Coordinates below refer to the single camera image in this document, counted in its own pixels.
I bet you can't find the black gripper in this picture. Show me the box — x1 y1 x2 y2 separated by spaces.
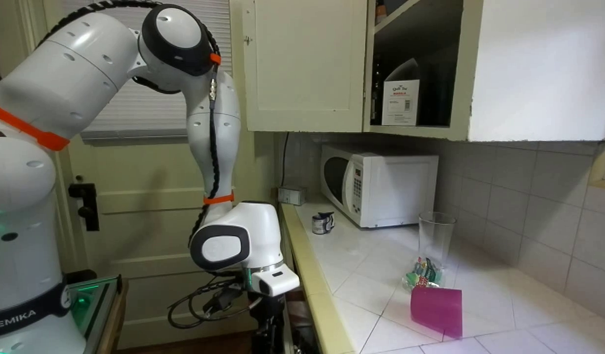
249 293 288 354

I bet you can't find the pink plastic cup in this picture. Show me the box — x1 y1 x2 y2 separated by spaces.
408 283 465 342

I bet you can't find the metal cart with green light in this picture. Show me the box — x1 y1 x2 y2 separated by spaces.
64 274 129 354

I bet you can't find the cream panel door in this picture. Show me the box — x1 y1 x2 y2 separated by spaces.
25 0 284 350

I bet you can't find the tall clear drinking glass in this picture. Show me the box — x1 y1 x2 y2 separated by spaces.
416 215 455 272

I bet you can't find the white microwave oven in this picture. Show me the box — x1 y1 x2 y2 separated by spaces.
317 144 439 230

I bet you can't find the black door lock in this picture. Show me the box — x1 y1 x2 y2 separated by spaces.
66 175 101 232

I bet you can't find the white door window blind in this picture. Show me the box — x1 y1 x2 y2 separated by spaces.
78 77 200 144

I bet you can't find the white printed box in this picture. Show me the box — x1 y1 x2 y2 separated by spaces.
378 77 422 128

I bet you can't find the cream cabinet door with knob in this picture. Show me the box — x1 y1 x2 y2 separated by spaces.
241 0 368 134

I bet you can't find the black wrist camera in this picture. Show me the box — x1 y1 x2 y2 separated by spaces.
202 287 251 319

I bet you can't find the thin black camera cable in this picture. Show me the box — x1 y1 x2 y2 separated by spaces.
166 274 251 331

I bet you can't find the small white wall box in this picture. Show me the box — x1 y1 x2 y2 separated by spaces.
276 187 308 207

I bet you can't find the black wall power cable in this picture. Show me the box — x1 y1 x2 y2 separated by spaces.
278 134 292 193

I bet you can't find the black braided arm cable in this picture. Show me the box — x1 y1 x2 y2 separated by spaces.
35 0 225 232

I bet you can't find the cream wall cabinet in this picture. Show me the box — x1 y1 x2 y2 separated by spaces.
363 0 605 144

